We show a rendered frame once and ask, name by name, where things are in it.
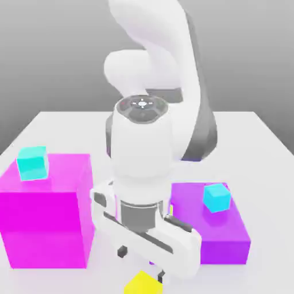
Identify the small turquoise cube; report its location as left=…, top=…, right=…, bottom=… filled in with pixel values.
left=16, top=145, right=50, bottom=182

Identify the large magenta box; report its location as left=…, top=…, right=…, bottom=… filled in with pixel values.
left=0, top=153, right=95, bottom=270

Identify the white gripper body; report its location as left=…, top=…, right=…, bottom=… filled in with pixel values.
left=94, top=207, right=202, bottom=280

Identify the small yellow cube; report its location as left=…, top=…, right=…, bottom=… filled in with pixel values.
left=123, top=270, right=164, bottom=294

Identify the small cyan cube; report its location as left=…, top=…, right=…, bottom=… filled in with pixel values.
left=202, top=183, right=231, bottom=214

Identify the large purple box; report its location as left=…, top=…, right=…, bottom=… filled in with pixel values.
left=169, top=182, right=252, bottom=265

